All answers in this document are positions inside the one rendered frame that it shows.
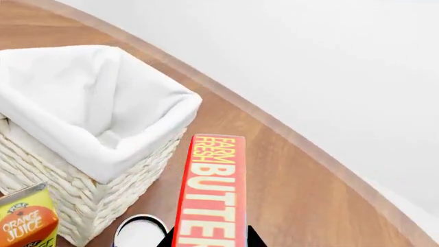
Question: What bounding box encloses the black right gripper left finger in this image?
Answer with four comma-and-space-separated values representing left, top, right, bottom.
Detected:
156, 226, 177, 247

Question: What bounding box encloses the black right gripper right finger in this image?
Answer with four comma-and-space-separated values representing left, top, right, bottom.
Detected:
246, 224, 268, 247

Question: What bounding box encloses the red butter box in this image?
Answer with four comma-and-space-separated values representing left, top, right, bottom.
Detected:
171, 134, 248, 247

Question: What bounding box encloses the white woven basket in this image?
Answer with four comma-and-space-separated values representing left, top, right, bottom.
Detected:
0, 113, 188, 247

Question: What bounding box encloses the white lined wicker basket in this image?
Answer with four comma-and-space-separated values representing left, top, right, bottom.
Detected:
0, 45, 203, 185

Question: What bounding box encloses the white can with dark rim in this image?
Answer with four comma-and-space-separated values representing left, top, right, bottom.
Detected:
113, 214, 170, 247

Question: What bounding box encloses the orange juice carton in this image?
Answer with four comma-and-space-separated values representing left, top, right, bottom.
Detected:
0, 181, 60, 247

